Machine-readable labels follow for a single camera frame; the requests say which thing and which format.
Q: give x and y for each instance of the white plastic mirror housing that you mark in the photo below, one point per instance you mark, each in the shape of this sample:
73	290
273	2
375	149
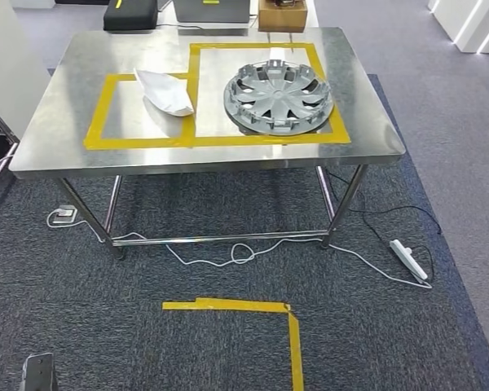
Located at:
165	94

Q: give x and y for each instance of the stainless steel workbench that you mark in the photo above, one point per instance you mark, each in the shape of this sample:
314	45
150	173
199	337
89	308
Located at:
65	81

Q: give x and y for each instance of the large yellow tape rectangle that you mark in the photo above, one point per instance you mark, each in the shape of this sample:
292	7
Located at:
269	141

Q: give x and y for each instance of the grey plastic wheel cover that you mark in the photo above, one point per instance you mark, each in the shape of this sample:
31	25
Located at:
276	97

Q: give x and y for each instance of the yellow floor tape outline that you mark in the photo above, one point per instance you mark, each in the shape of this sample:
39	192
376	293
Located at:
228	305

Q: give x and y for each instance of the brown cardboard box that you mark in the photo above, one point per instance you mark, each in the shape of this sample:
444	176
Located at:
283	19

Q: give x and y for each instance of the grey laptop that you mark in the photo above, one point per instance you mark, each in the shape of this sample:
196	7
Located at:
212	13

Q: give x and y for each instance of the white table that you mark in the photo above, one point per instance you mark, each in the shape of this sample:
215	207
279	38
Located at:
311	16

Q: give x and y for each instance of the small yellow tape rectangle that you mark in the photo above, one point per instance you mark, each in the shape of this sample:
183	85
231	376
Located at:
95	108

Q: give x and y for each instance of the white power strip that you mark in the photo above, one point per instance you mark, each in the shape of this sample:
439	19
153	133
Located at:
407	259

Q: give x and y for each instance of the black zip case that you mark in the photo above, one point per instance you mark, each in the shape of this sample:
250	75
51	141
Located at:
130	16

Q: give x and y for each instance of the grey floor socket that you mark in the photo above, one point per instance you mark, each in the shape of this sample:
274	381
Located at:
64	215

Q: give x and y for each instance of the white lit plinth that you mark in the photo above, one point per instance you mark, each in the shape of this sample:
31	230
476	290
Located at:
464	21

